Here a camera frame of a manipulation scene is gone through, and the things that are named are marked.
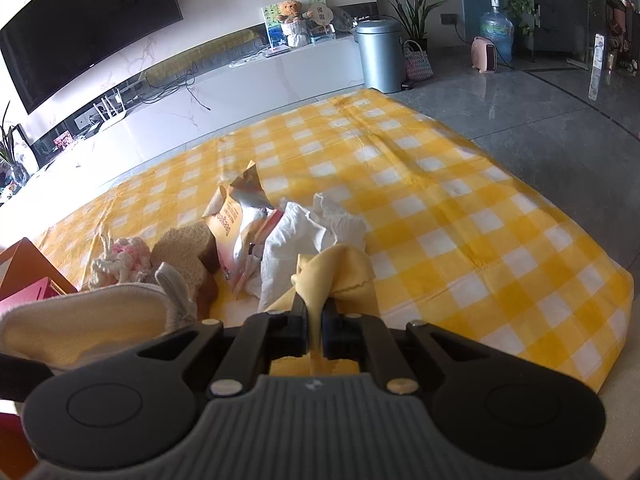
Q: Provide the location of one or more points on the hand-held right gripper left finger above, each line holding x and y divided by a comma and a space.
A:
300, 325

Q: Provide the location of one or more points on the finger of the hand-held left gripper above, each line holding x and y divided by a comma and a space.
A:
25, 377

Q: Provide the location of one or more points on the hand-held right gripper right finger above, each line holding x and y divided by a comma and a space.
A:
330, 330

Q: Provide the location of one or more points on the yellow cloth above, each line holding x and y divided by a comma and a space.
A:
345, 270

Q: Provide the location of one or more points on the cream padded cloth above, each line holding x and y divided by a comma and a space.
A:
85, 320

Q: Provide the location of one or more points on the white plastic bag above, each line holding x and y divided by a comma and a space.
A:
295, 240

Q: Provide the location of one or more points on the orange cardboard box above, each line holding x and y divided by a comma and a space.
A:
30, 265

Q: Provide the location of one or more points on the yellow white snack bag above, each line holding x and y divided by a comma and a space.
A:
227, 220

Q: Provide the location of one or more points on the brown bread-shaped toy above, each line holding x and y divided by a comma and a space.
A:
182, 255

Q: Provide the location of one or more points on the pink white crocheted toy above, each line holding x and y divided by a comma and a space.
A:
125, 260

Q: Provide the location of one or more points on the red square box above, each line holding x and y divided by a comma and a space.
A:
25, 297

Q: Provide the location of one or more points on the pink white packet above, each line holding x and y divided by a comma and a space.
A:
262, 232

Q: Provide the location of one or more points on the grey knitted sock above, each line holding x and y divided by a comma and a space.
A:
175, 295

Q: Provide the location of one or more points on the yellow checked tablecloth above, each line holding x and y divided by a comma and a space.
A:
450, 210

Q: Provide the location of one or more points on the green plant in glass vase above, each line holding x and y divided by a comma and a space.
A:
15, 175

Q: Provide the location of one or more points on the pink photo card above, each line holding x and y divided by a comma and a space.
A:
63, 141

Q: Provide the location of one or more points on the white marble television cabinet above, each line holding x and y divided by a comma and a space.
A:
225, 90

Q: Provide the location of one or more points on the white router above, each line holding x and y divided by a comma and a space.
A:
114, 117

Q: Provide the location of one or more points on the grey metal trash can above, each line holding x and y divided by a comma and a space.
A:
379, 57

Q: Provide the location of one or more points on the woven basket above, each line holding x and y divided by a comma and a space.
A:
418, 62

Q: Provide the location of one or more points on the green printed card stand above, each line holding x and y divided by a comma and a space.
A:
270, 22

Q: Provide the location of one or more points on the teddy bear in basket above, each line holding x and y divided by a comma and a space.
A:
291, 17

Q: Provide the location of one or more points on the white round hand fan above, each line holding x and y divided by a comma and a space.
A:
321, 15

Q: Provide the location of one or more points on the pink space heater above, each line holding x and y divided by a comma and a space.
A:
485, 56

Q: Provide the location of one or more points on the long-leaved potted plant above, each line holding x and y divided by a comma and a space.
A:
412, 7

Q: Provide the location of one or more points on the blue water jug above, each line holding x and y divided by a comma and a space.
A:
496, 30

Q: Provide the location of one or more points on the white floor stand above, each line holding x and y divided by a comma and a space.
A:
596, 65

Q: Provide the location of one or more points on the dark cabinet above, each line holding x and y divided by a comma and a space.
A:
565, 10

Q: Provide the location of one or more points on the black wall socket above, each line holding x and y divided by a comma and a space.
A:
448, 20

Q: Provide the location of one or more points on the black wall television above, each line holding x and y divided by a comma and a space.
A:
85, 40

